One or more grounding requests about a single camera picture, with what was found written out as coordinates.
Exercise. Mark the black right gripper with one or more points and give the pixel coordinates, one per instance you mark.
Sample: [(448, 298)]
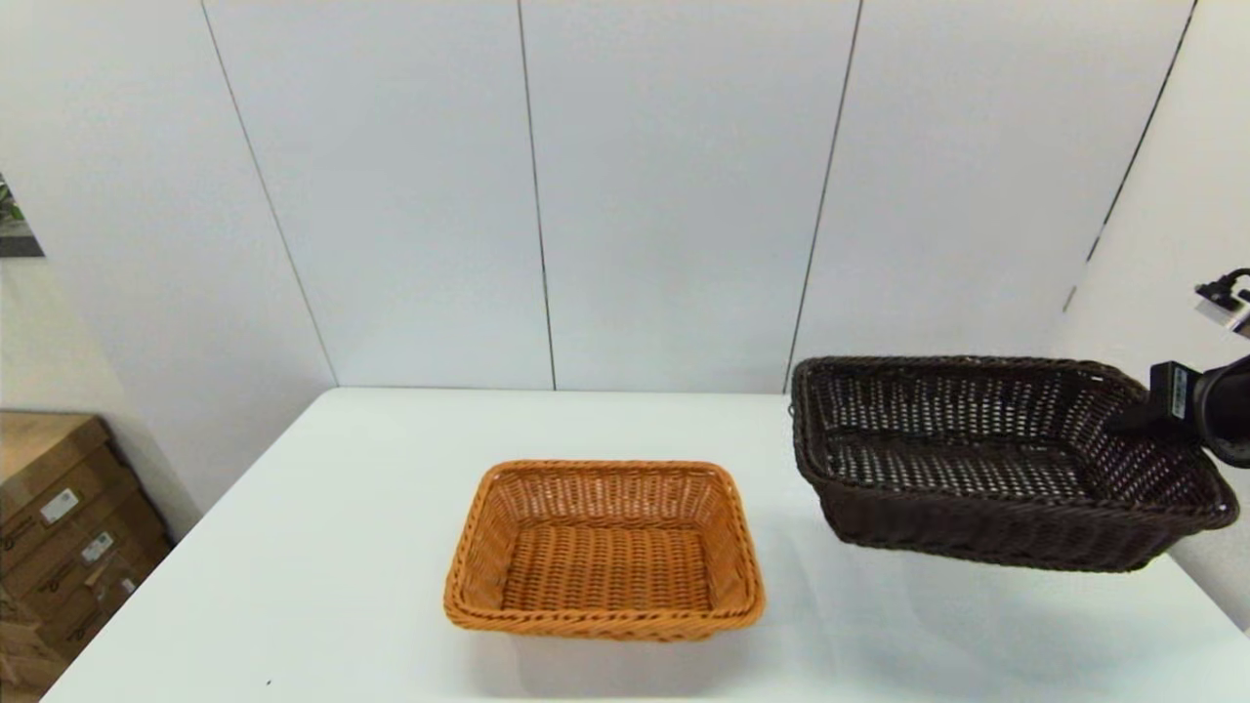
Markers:
[(1226, 410)]

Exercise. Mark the dark brown wicker basket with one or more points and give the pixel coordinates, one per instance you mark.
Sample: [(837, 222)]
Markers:
[(977, 527)]

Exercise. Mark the orange wicker basket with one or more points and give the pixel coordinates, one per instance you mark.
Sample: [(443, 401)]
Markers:
[(605, 571)]

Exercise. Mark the brown cardboard box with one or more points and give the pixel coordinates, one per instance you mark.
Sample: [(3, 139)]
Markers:
[(39, 459), (117, 610), (20, 669), (73, 576)]

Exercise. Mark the dark framed plant picture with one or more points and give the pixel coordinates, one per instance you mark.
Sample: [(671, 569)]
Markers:
[(12, 232)]

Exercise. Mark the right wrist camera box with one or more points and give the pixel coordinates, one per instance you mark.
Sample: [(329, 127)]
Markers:
[(1226, 312)]

